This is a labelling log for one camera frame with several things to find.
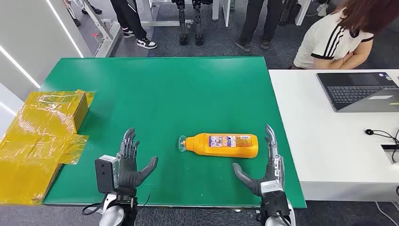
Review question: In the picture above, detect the grey metal stand frame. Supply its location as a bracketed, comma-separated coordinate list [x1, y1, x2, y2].
[81, 0, 122, 58]

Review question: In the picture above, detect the green table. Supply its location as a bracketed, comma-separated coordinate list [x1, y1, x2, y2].
[40, 56, 307, 209]

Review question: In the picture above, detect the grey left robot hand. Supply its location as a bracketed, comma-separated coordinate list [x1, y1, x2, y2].
[116, 127, 159, 190]

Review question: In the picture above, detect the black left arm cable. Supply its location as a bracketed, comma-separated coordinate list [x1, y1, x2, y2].
[82, 193, 109, 216]

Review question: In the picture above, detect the black humanoid robot leg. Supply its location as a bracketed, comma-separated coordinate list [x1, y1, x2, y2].
[172, 0, 190, 46]
[192, 0, 205, 46]

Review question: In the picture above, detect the dark grey laptop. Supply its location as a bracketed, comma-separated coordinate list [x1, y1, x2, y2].
[316, 72, 399, 113]

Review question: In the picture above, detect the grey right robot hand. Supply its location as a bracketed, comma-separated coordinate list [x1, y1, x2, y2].
[232, 124, 285, 197]

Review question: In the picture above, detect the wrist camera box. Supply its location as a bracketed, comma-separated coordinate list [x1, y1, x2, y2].
[260, 180, 285, 197]
[95, 155, 120, 194]

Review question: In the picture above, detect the yellow taped cardboard box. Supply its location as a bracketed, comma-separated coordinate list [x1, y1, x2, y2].
[0, 89, 96, 206]

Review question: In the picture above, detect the black cable with round puck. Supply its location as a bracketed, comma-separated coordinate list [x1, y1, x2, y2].
[365, 128, 399, 163]

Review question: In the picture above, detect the person in black-white sneakers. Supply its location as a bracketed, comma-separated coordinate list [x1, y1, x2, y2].
[110, 0, 158, 50]

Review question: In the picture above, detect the person in dark shoes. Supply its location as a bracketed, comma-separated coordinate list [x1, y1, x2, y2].
[234, 0, 283, 53]

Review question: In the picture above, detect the white table frame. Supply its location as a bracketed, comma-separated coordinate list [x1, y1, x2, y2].
[136, 0, 231, 28]

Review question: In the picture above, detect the white desk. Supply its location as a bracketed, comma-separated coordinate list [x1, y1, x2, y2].
[268, 69, 399, 202]

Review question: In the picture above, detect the orange plastic bottle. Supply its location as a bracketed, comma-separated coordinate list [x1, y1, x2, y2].
[178, 133, 259, 159]

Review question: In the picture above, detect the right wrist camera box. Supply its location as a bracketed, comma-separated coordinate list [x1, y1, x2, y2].
[260, 180, 285, 197]

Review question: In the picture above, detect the seated person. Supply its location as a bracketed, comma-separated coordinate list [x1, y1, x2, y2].
[291, 0, 399, 70]

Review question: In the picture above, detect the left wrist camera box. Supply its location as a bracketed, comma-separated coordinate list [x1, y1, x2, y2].
[95, 155, 120, 194]

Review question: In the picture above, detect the person at room edge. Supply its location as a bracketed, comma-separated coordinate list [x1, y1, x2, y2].
[64, 0, 103, 27]

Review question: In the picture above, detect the white floor cable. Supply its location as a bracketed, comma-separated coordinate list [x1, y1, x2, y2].
[375, 201, 399, 226]

